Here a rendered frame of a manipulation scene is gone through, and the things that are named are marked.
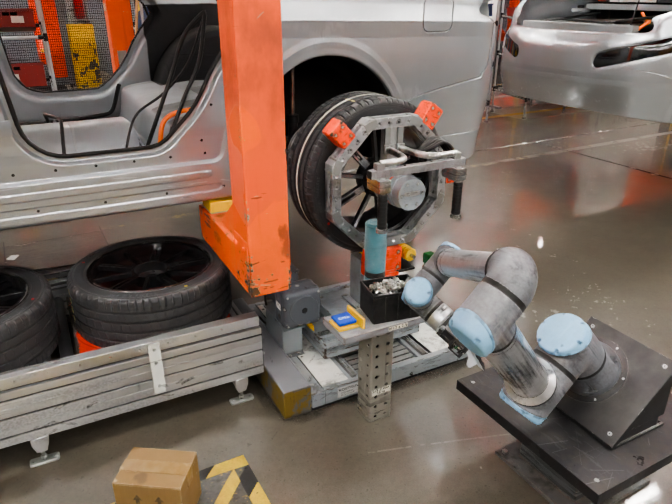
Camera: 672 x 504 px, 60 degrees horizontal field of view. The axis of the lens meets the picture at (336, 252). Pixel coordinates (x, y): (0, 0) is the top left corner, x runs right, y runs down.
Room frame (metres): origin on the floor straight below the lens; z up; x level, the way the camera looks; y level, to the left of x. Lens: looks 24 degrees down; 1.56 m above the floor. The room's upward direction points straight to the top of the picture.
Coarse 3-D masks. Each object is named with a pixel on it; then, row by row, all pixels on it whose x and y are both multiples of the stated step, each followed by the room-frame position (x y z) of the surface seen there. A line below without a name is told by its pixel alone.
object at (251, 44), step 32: (224, 0) 1.98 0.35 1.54; (256, 0) 1.95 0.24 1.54; (224, 32) 2.00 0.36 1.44; (256, 32) 1.94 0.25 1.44; (224, 64) 2.02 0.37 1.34; (256, 64) 1.94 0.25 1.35; (224, 96) 2.05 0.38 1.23; (256, 96) 1.94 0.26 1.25; (256, 128) 1.94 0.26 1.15; (256, 160) 1.93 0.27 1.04; (256, 192) 1.93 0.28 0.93; (256, 224) 1.93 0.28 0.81; (288, 224) 1.99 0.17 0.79; (256, 256) 1.92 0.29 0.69; (288, 256) 1.98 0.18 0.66; (256, 288) 1.92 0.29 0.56; (288, 288) 1.98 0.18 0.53
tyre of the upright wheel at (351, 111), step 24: (336, 96) 2.48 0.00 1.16; (360, 96) 2.40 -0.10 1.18; (384, 96) 2.39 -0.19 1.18; (312, 120) 2.38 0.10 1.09; (312, 144) 2.26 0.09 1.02; (288, 168) 2.37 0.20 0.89; (312, 168) 2.20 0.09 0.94; (312, 192) 2.19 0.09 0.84; (312, 216) 2.21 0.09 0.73; (336, 240) 2.24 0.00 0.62
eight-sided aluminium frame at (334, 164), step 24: (360, 120) 2.25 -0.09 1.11; (384, 120) 2.24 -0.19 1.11; (408, 120) 2.31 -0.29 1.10; (360, 144) 2.19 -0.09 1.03; (336, 168) 2.14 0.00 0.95; (336, 192) 2.15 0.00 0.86; (432, 192) 2.41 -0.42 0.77; (336, 216) 2.14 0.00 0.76; (360, 240) 2.20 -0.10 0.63; (408, 240) 2.30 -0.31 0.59
